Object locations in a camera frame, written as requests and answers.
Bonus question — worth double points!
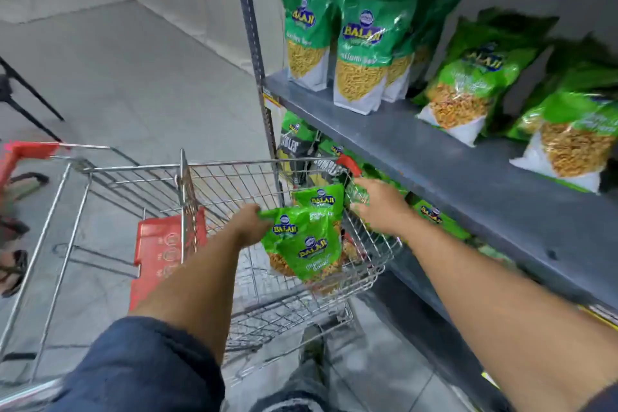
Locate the person's right hand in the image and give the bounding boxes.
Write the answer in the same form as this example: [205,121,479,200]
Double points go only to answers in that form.
[349,177,418,239]

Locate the person's left hand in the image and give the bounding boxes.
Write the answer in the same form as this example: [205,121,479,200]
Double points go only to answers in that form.
[230,203,276,249]

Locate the grey metal shelf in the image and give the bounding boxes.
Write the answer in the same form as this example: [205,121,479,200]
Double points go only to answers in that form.
[229,0,618,412]

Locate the chrome wire shopping cart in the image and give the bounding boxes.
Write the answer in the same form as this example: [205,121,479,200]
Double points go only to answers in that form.
[0,138,404,412]

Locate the person's right forearm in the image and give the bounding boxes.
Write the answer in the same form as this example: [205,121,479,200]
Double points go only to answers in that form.
[398,213,618,412]

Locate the person's left forearm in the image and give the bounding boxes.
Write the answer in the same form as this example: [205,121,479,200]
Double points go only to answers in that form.
[127,228,250,364]

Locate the black snack packet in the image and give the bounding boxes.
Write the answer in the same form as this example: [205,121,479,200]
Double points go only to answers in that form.
[276,109,321,188]
[308,136,351,185]

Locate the person's black shoe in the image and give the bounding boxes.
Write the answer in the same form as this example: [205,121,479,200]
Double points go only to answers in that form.
[298,323,328,371]

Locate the person's grey jeans leg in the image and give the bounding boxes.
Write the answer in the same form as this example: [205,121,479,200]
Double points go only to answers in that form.
[248,353,339,412]

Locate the lime green chips packet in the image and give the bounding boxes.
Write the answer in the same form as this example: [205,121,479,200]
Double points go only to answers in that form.
[411,198,473,242]

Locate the dark blue left sleeve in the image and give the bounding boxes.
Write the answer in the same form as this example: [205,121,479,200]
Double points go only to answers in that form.
[50,315,227,412]

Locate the dark blue sleeve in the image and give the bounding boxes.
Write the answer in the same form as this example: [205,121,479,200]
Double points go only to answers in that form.
[577,380,618,412]
[50,315,227,412]

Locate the black tripod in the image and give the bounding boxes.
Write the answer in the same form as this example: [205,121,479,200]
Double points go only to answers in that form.
[0,55,66,143]

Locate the dark blue right sleeve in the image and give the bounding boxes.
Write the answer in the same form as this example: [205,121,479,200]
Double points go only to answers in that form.
[577,380,618,412]

